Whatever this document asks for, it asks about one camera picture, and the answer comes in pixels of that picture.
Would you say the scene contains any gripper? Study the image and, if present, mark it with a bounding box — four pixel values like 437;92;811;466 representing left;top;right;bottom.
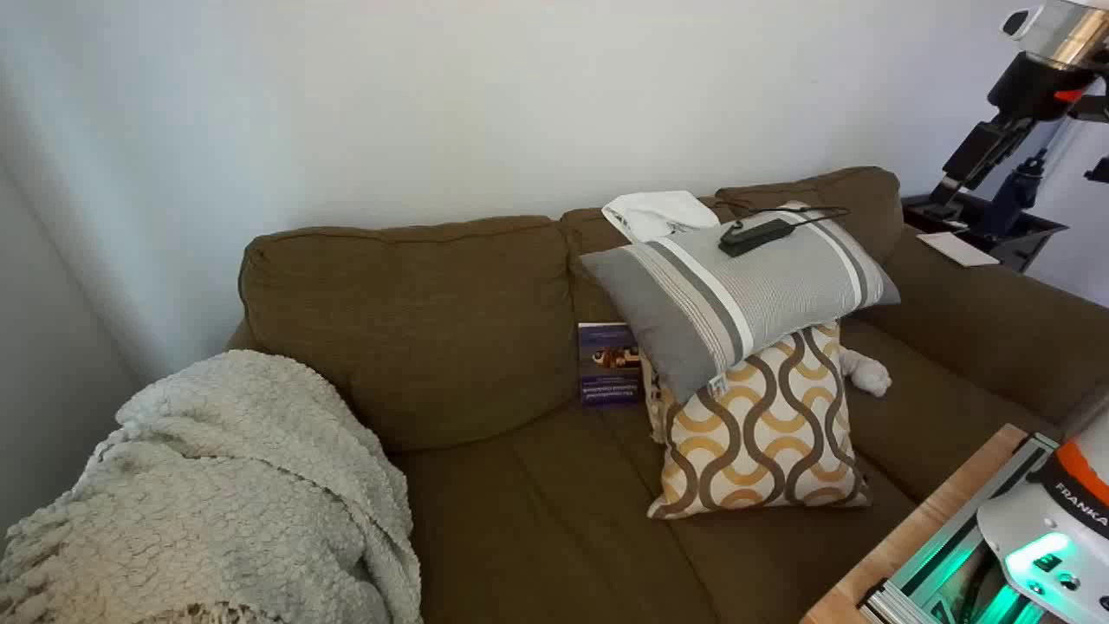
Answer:
927;51;1094;238

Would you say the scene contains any brown fabric sofa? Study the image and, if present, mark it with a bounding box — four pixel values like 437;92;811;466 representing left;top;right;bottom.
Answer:
227;166;1109;624

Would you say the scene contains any white folded cloth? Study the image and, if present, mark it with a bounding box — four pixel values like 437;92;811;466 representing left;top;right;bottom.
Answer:
601;190;722;244

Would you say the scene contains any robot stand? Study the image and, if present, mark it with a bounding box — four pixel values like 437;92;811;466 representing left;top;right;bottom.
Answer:
801;423;1109;624

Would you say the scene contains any wave patterned pillow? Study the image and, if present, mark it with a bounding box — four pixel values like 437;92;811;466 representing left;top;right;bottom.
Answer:
639;321;872;521

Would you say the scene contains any cream fluffy blanket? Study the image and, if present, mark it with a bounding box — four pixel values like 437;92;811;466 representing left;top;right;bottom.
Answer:
0;349;424;624

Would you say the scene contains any black side table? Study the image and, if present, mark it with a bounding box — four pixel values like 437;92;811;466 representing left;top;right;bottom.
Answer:
901;191;1069;275

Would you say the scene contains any black hanger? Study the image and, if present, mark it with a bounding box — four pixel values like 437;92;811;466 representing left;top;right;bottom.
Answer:
717;205;851;258

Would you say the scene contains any white paper sheet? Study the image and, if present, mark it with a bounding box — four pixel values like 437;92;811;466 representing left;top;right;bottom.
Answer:
916;231;1001;268

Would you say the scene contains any blue booklet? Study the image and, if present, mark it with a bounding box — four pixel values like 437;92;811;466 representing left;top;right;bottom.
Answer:
577;322;644;407

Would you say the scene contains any white plush toy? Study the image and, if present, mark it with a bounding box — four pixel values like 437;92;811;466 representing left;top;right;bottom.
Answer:
838;346;893;399

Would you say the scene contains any grey striped pillow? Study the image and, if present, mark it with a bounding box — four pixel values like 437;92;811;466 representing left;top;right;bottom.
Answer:
580;201;901;406

